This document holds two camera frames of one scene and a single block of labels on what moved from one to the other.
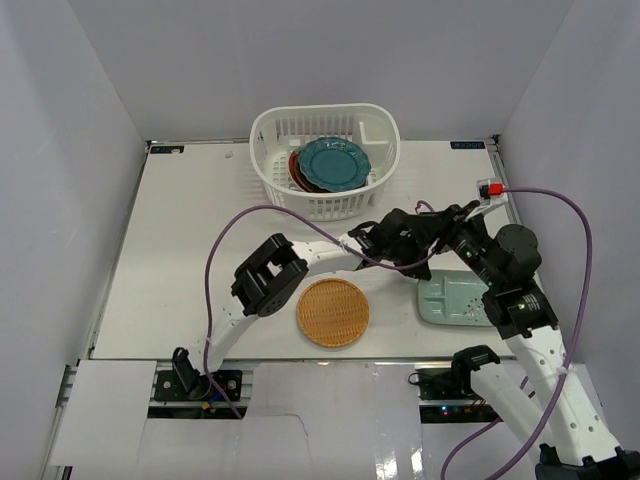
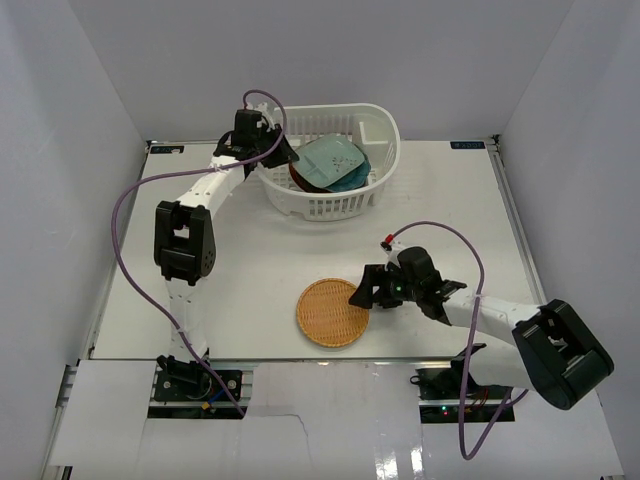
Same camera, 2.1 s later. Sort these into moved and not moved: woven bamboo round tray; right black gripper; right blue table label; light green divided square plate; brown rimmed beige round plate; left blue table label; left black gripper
Moved: right black gripper; left black gripper; light green divided square plate
Not moved: woven bamboo round tray; right blue table label; left blue table label; brown rimmed beige round plate
